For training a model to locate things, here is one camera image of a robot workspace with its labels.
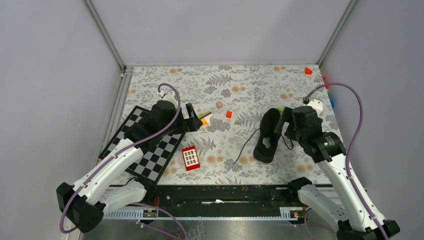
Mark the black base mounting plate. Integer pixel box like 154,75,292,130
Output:
141,185,306,211

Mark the red triangular block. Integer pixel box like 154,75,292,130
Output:
304,67,313,75

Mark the black shoelace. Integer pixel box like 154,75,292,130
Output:
233,128,294,164

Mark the grey slotted cable duct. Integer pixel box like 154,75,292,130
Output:
103,205,304,221

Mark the small wooden cube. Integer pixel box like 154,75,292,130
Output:
216,101,223,109

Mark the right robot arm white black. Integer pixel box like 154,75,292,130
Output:
274,99,400,240

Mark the red toy calculator block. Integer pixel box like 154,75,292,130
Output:
181,146,201,171

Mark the black white chessboard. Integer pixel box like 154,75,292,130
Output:
98,106,185,185

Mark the black sneaker shoe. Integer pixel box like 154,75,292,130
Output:
253,108,281,164

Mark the floral patterned table mat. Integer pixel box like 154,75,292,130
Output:
121,65,329,185

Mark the orange red toy piece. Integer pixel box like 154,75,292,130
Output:
322,76,329,89

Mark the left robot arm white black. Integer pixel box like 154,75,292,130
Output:
56,100,202,234

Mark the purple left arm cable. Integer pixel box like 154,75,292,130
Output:
59,83,182,235

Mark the multicolour toy brick stack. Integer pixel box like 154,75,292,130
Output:
199,111,213,126

